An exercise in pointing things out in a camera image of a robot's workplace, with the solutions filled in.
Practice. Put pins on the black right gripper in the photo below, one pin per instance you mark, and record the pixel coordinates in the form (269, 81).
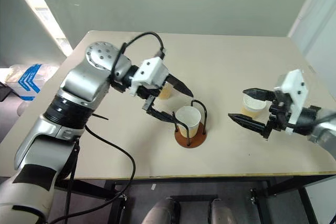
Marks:
(281, 113)

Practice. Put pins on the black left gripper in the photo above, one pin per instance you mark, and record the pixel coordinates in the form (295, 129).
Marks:
(148, 92)

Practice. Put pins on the black metal table frame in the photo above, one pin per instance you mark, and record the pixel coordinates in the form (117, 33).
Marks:
(183, 180)

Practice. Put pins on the white and tan paper cup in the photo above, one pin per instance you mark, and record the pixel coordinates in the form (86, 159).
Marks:
(190, 121)
(252, 107)
(165, 93)

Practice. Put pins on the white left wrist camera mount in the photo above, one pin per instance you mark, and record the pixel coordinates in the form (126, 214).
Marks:
(152, 70)

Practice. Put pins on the dark rounded grey shape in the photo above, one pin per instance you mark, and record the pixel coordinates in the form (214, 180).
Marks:
(223, 212)
(160, 212)

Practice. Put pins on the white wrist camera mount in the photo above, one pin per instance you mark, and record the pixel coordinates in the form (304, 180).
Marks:
(296, 90)
(152, 70)

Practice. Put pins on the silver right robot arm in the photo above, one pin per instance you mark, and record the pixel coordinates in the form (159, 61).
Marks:
(324, 129)

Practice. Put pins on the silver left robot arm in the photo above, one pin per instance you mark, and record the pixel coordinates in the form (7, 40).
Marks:
(78, 82)

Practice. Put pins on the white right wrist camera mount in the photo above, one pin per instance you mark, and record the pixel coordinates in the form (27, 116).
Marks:
(296, 90)

